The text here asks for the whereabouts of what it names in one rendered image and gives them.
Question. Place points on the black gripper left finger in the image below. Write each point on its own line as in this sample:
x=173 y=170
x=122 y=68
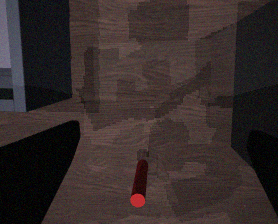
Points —
x=32 y=170

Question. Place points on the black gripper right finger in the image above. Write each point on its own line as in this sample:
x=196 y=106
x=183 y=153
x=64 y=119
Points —
x=263 y=152

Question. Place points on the red peg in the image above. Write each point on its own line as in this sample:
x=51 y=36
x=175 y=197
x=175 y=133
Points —
x=139 y=187

